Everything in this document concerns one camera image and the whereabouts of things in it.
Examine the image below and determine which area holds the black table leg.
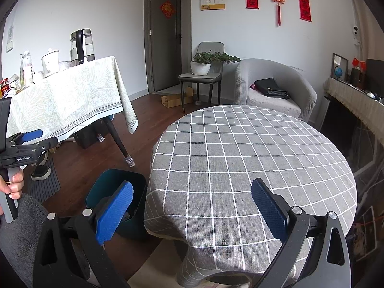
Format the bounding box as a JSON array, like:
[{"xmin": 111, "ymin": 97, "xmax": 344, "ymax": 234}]
[{"xmin": 103, "ymin": 117, "xmax": 131, "ymax": 159}]

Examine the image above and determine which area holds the pale green patterned tablecloth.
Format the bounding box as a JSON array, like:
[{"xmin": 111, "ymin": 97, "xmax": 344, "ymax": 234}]
[{"xmin": 6, "ymin": 55, "xmax": 138, "ymax": 144}]

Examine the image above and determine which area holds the glass electric kettle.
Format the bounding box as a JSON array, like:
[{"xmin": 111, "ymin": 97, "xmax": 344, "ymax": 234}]
[{"xmin": 70, "ymin": 28, "xmax": 96, "ymax": 65}]

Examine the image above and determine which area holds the black television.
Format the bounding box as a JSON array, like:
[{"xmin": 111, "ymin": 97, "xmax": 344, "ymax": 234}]
[{"xmin": 365, "ymin": 58, "xmax": 384, "ymax": 92}]

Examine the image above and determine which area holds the grey checked tablecloth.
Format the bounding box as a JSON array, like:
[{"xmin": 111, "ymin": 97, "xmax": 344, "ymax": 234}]
[{"xmin": 143, "ymin": 105, "xmax": 357, "ymax": 287}]

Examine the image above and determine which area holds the black bag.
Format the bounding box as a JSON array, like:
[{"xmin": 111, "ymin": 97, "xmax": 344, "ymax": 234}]
[{"xmin": 250, "ymin": 77, "xmax": 291, "ymax": 99}]

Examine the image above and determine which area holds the clear plastic bottle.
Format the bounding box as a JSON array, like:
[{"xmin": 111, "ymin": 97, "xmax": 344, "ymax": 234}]
[{"xmin": 20, "ymin": 50, "xmax": 35, "ymax": 87}]

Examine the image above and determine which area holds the grey door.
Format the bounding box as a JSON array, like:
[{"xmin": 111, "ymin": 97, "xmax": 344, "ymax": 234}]
[{"xmin": 150, "ymin": 0, "xmax": 181, "ymax": 92}]

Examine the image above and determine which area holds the white security camera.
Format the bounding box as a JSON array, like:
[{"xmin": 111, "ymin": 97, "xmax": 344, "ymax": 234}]
[{"xmin": 351, "ymin": 24, "xmax": 361, "ymax": 47}]

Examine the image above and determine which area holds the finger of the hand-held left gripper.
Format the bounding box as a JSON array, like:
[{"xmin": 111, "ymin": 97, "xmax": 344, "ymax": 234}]
[
  {"xmin": 6, "ymin": 128, "xmax": 43, "ymax": 146},
  {"xmin": 10, "ymin": 136, "xmax": 59, "ymax": 156}
]

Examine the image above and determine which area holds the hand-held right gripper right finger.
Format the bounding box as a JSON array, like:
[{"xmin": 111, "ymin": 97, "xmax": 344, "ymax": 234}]
[{"xmin": 251, "ymin": 178, "xmax": 351, "ymax": 288}]

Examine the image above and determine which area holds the white wall intercom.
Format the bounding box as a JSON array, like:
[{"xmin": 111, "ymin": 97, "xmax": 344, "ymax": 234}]
[{"xmin": 6, "ymin": 25, "xmax": 14, "ymax": 53}]

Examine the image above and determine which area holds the red packet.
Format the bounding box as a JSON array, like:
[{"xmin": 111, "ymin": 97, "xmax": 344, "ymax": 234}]
[{"xmin": 0, "ymin": 78, "xmax": 14, "ymax": 98}]

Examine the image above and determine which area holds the grey dining chair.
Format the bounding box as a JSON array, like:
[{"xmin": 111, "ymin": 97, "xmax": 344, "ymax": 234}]
[{"xmin": 178, "ymin": 41, "xmax": 225, "ymax": 114}]

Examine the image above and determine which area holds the grey armchair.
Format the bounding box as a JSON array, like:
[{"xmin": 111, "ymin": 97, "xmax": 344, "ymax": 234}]
[{"xmin": 234, "ymin": 58, "xmax": 318, "ymax": 123}]

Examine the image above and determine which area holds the person's grey fleece clothing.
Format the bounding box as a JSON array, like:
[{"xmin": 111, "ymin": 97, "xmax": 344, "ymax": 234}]
[{"xmin": 0, "ymin": 193, "xmax": 90, "ymax": 288}]

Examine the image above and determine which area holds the person's left hand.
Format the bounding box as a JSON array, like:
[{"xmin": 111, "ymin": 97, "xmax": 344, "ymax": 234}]
[{"xmin": 0, "ymin": 170, "xmax": 24, "ymax": 200}]

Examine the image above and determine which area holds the flat cardboard box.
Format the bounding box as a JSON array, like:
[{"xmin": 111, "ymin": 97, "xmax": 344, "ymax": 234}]
[{"xmin": 161, "ymin": 86, "xmax": 195, "ymax": 108}]

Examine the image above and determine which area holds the teal trash bin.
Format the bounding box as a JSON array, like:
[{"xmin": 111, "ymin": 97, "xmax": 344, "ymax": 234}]
[{"xmin": 85, "ymin": 169, "xmax": 147, "ymax": 237}]

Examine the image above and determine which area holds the beige rug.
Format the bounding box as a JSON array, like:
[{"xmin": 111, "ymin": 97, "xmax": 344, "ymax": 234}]
[{"xmin": 127, "ymin": 238, "xmax": 192, "ymax": 288}]

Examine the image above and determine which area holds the dark striped doormat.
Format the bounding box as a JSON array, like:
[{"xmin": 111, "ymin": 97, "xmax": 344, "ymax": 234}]
[{"xmin": 28, "ymin": 156, "xmax": 62, "ymax": 204}]

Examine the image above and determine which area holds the black and white sneaker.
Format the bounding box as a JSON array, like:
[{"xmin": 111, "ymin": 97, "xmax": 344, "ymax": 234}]
[{"xmin": 31, "ymin": 150, "xmax": 52, "ymax": 181}]

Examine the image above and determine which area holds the red door ornament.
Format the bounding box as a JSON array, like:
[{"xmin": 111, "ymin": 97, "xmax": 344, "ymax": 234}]
[{"xmin": 160, "ymin": 1, "xmax": 176, "ymax": 18}]

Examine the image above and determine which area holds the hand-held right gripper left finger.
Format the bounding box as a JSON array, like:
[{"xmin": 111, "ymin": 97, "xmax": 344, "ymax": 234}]
[{"xmin": 33, "ymin": 181, "xmax": 134, "ymax": 288}]

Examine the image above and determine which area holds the potted plant white pot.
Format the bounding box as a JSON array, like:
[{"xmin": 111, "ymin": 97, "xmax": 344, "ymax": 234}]
[{"xmin": 190, "ymin": 52, "xmax": 241, "ymax": 76}]

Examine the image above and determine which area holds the picture frame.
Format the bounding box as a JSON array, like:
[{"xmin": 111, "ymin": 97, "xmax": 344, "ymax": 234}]
[{"xmin": 331, "ymin": 53, "xmax": 349, "ymax": 81}]

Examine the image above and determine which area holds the beige lace sideboard cloth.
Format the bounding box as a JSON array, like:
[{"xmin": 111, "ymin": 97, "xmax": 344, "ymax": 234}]
[{"xmin": 323, "ymin": 77, "xmax": 384, "ymax": 147}]

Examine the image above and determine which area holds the black box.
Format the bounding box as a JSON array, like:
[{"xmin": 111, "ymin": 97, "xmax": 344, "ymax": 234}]
[{"xmin": 73, "ymin": 124, "xmax": 104, "ymax": 150}]

